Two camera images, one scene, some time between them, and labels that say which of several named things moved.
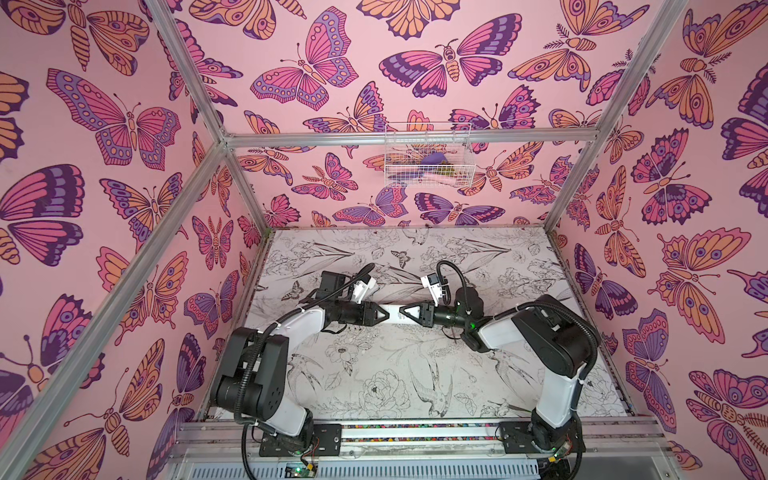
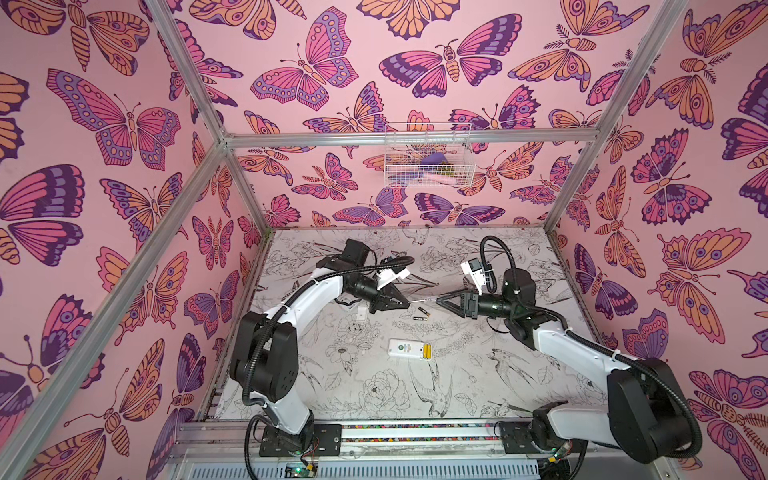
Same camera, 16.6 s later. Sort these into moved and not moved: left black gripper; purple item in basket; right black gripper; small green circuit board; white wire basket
Moved: right black gripper; left black gripper
Not moved: purple item in basket; white wire basket; small green circuit board
